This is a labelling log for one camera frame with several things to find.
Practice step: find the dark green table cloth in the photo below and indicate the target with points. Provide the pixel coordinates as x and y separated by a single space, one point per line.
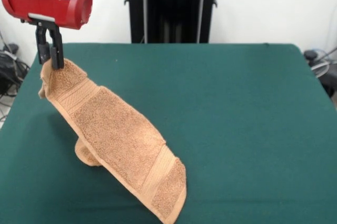
237 129

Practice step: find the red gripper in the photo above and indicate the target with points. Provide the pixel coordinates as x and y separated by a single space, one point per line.
39 5

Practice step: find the orange terry towel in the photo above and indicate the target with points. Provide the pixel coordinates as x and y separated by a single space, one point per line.
118 134

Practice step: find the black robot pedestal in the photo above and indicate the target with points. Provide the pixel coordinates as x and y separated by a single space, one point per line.
171 10

